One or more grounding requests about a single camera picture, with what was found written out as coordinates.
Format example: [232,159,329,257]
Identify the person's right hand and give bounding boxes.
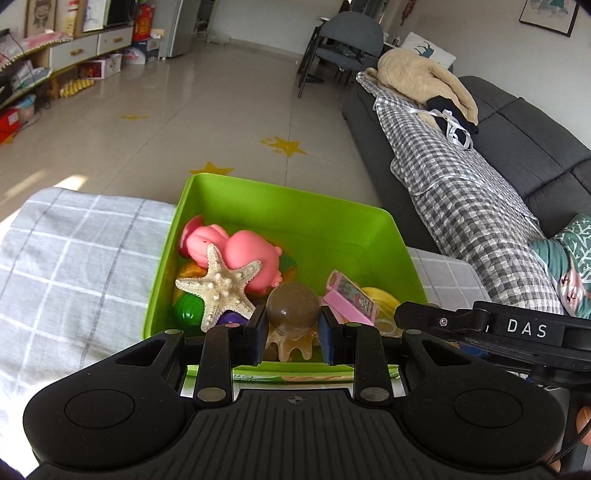
[575,406,591,446]

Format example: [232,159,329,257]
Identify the toy corn cob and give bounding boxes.
[175,262,209,280]

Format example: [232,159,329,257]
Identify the white wooden TV cabinet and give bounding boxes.
[0,21,136,112]

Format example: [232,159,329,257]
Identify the pink rubber pig toy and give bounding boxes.
[178,215,284,296]

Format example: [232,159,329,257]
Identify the framed wall picture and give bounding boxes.
[518,0,580,38]

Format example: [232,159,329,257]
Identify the dark grey sofa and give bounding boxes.
[342,76,591,241]

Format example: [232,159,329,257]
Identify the teal patterned cushion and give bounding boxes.
[529,213,591,319]

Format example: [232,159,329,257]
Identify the white and blue carton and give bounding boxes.
[124,37,161,64]

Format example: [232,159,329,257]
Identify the amber toy octopus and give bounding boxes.
[264,282,321,363]

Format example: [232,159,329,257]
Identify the grey chair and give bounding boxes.
[298,11,385,99]

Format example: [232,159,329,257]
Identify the framed cartoon picture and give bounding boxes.
[24,0,58,38]

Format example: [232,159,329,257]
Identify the grey checked tablecloth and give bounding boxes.
[0,186,490,416]

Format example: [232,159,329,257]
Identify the white and red box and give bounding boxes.
[78,53,123,80]

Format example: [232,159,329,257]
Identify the yellow toy pot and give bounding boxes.
[360,286,402,337]

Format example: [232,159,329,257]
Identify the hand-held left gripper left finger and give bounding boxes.
[108,307,271,408]

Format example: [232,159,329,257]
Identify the purple toy grapes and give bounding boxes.
[174,293,254,332]

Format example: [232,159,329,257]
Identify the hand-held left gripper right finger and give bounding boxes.
[320,305,467,403]

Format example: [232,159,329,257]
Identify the black garment with white ribbons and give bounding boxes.
[426,95,478,151]

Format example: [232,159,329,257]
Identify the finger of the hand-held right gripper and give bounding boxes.
[455,339,527,377]
[394,301,491,344]

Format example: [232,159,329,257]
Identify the pink toy phone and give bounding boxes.
[322,270,377,326]

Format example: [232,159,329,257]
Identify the plaid sofa cover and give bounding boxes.
[355,69,566,317]

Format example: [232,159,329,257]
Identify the white deer print pillow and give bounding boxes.
[401,31,457,68]

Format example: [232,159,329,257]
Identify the row of yellow toys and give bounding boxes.
[59,78,95,97]

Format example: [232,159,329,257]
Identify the green plastic box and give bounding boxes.
[142,172,430,384]

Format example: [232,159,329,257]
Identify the red storage box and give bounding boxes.
[0,108,21,144]

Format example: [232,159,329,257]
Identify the pink lace cloth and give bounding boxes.
[0,30,75,65]

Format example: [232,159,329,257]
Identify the beige starfish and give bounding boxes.
[175,243,262,333]

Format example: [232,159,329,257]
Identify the silver fridge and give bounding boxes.
[159,0,202,58]

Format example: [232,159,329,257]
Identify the red gift box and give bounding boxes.
[133,4,155,43]

